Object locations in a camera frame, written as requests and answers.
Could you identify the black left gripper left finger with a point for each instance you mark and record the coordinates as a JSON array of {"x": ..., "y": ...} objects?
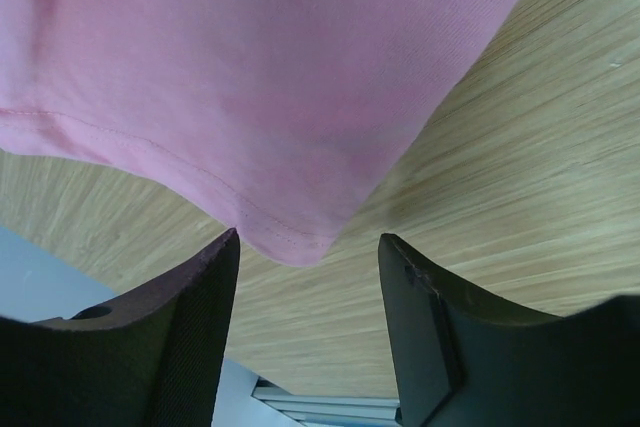
[{"x": 149, "y": 357}]

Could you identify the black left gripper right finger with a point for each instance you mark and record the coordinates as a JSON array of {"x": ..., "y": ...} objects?
[{"x": 464, "y": 356}]

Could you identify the pink t shirt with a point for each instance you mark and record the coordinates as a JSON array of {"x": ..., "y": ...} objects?
[{"x": 275, "y": 117}]

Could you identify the aluminium front rail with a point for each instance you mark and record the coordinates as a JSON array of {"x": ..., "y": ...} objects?
[{"x": 329, "y": 410}]

